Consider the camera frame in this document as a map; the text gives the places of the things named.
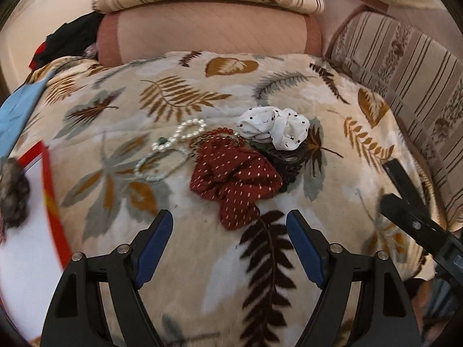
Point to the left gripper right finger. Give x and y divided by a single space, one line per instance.
384 315

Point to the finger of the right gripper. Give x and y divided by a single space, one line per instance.
413 221
403 183

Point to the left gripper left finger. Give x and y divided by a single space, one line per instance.
76 314

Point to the black hair clip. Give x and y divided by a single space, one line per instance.
287 163

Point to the white polka-dot scrunchie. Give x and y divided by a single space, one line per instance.
285 129

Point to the grey organza scrunchie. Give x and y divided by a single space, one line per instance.
15 194

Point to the red polka-dot scrunchie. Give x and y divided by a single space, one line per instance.
234 177

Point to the red-rimmed white tray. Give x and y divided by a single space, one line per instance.
34 255

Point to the leaf-patterned plush blanket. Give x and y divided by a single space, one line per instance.
124 142

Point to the blue cloth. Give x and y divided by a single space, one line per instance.
16 111

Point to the black and red clothes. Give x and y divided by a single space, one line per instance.
70 39

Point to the pink bolster cushion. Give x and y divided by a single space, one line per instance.
148 31

